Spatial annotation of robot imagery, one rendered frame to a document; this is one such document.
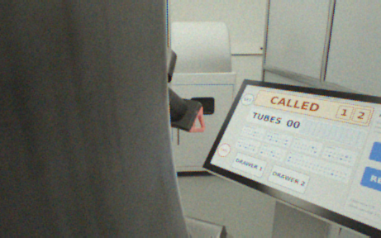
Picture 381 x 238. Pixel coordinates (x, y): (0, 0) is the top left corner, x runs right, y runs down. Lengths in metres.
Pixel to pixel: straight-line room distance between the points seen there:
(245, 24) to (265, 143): 3.52
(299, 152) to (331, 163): 0.08
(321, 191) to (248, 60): 3.66
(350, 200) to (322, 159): 0.11
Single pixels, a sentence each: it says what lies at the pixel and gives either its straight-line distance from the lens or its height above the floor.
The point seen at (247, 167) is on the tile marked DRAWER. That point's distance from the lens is 0.77.
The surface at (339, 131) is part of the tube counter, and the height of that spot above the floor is 1.12.
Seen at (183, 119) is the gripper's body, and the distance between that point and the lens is 0.61.
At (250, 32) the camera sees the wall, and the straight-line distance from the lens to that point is 4.25.
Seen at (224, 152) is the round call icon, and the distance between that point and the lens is 0.81.
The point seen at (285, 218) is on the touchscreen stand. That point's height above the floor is 0.84.
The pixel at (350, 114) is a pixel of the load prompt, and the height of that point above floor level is 1.15.
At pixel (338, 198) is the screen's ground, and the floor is 1.00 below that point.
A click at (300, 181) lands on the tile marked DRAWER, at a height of 1.01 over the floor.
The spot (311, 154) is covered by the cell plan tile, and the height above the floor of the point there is 1.06.
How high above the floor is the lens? 1.34
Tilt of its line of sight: 17 degrees down
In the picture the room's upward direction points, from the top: straight up
